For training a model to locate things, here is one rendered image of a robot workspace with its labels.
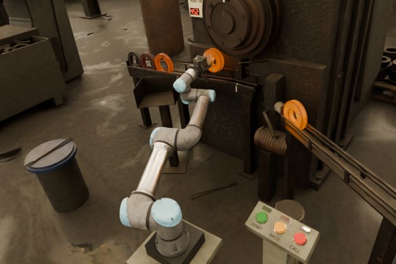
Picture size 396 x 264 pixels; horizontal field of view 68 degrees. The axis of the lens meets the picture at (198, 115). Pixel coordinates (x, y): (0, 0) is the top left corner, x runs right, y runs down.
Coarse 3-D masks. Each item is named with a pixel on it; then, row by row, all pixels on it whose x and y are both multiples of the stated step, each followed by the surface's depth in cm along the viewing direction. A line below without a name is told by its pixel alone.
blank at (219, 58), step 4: (212, 48) 189; (204, 52) 192; (208, 52) 190; (212, 52) 188; (216, 52) 186; (220, 52) 187; (216, 56) 187; (220, 56) 186; (216, 60) 188; (220, 60) 186; (216, 64) 190; (220, 64) 187; (212, 68) 194; (216, 68) 191; (220, 68) 190
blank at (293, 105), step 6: (288, 102) 148; (294, 102) 144; (288, 108) 150; (294, 108) 145; (300, 108) 141; (288, 114) 151; (300, 114) 141; (306, 114) 142; (294, 120) 150; (300, 120) 143; (306, 120) 142; (300, 126) 144
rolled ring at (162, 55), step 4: (156, 56) 230; (160, 56) 226; (164, 56) 224; (168, 56) 225; (156, 60) 232; (164, 60) 225; (168, 60) 223; (156, 64) 235; (160, 64) 236; (168, 64) 224; (172, 64) 225; (160, 68) 235; (168, 68) 227; (172, 68) 226
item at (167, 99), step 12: (144, 84) 210; (156, 84) 209; (168, 84) 207; (144, 96) 211; (156, 96) 207; (168, 96) 203; (168, 108) 205; (168, 120) 208; (180, 156) 241; (168, 168) 230; (180, 168) 228
